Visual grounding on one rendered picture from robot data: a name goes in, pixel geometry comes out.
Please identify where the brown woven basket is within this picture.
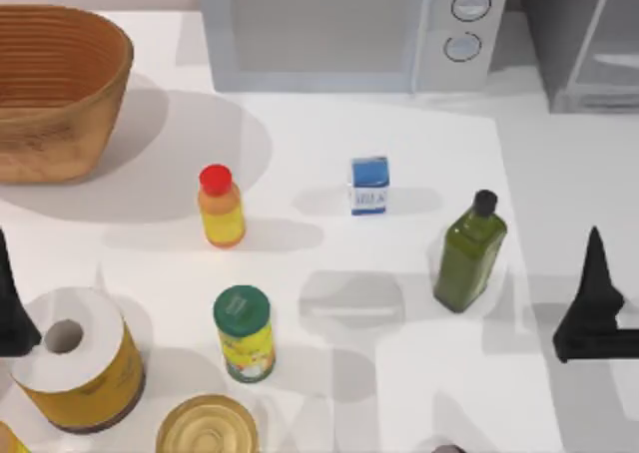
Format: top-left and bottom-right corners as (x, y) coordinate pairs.
(0, 4), (135, 187)

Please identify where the gold tin can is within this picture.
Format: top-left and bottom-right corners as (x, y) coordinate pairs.
(155, 394), (262, 453)

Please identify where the pale microwave oven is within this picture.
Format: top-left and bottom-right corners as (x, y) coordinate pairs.
(195, 0), (513, 96)

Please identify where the microwave knob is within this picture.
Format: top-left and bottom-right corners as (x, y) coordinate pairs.
(442, 30), (483, 64)
(450, 0), (493, 22)

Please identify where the blue and white carton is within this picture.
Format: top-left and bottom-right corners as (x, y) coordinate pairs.
(346, 156), (391, 219)

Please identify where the white roll in yellow wrapper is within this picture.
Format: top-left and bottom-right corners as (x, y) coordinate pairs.
(9, 286), (148, 436)

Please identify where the orange bottle with red cap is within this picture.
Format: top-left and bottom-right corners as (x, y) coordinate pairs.
(197, 163), (248, 250)

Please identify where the green bottle with black cap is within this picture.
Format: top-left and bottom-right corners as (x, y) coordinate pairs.
(431, 189), (509, 314)

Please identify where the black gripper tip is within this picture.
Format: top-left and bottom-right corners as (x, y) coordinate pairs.
(0, 227), (44, 358)

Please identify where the yellow packet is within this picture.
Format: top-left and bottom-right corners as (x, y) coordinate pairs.
(0, 420), (32, 453)

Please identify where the yellow can with green lid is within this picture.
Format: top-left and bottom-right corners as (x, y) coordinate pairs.
(213, 284), (277, 385)

